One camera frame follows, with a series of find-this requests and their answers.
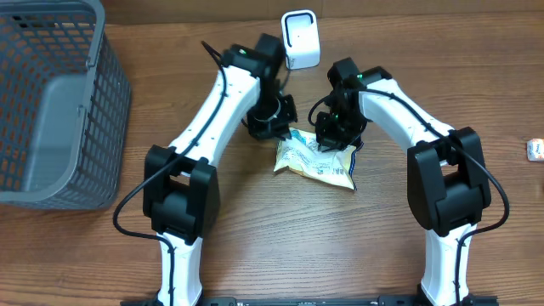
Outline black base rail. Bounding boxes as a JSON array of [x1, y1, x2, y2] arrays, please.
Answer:
[[119, 295, 499, 306]]

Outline yellow snack bag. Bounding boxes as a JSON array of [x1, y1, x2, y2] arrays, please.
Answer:
[[274, 127, 363, 190]]

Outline grey plastic basket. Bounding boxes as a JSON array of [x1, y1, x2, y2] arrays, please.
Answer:
[[1, 0, 132, 210]]

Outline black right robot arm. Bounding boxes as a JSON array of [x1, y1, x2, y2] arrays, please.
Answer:
[[314, 58, 498, 305]]

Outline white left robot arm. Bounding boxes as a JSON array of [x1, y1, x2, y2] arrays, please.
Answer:
[[143, 34, 297, 305]]

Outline white barcode scanner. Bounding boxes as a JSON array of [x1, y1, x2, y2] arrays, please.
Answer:
[[280, 9, 320, 71]]

